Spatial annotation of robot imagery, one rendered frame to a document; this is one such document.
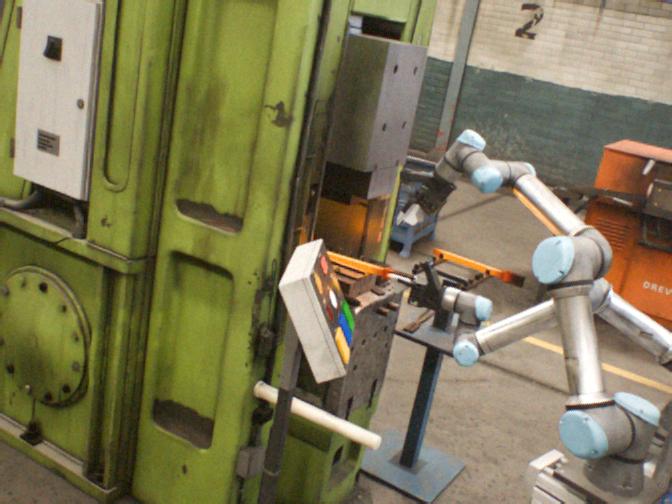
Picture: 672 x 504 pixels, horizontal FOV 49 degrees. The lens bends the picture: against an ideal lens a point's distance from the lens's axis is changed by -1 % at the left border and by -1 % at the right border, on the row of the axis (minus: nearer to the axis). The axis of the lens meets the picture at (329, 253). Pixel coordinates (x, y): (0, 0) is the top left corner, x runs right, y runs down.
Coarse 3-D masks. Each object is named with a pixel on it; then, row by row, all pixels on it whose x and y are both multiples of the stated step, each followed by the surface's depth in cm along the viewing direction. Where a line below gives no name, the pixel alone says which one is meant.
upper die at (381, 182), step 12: (336, 168) 244; (348, 168) 242; (396, 168) 253; (324, 180) 247; (336, 180) 245; (348, 180) 243; (360, 180) 240; (372, 180) 240; (384, 180) 248; (348, 192) 243; (360, 192) 241; (372, 192) 242; (384, 192) 251
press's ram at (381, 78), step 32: (352, 64) 229; (384, 64) 224; (416, 64) 242; (352, 96) 231; (384, 96) 229; (416, 96) 250; (352, 128) 233; (384, 128) 237; (352, 160) 235; (384, 160) 243
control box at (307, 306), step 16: (320, 240) 215; (304, 256) 204; (320, 256) 205; (288, 272) 194; (304, 272) 188; (320, 272) 199; (288, 288) 185; (304, 288) 185; (288, 304) 186; (304, 304) 186; (320, 304) 187; (336, 304) 207; (304, 320) 187; (320, 320) 187; (336, 320) 200; (304, 336) 189; (320, 336) 188; (320, 352) 189; (336, 352) 189; (320, 368) 191; (336, 368) 190
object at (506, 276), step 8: (448, 256) 314; (456, 256) 312; (464, 264) 310; (472, 264) 308; (480, 264) 307; (496, 272) 303; (504, 272) 301; (512, 272) 301; (504, 280) 302; (512, 280) 300; (520, 280) 299
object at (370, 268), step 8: (336, 256) 263; (344, 256) 265; (352, 264) 261; (360, 264) 259; (368, 264) 259; (368, 272) 258; (376, 272) 256; (384, 272) 254; (392, 272) 253; (400, 272) 254
